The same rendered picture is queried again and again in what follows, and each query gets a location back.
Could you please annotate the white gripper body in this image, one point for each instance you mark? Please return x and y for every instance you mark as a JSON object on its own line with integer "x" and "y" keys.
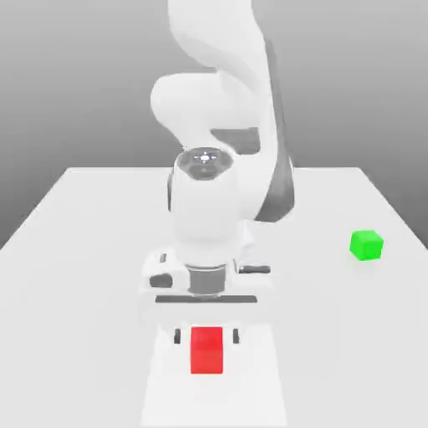
{"x": 207, "y": 311}

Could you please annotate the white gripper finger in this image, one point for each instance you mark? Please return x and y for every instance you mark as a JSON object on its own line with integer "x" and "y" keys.
{"x": 236, "y": 336}
{"x": 177, "y": 336}

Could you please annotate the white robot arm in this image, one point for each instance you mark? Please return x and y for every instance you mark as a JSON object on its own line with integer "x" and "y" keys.
{"x": 207, "y": 207}

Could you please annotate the small red cube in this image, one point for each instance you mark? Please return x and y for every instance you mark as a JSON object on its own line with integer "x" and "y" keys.
{"x": 206, "y": 351}

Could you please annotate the small green cube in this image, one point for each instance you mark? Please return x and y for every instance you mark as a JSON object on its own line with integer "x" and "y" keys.
{"x": 366, "y": 245}

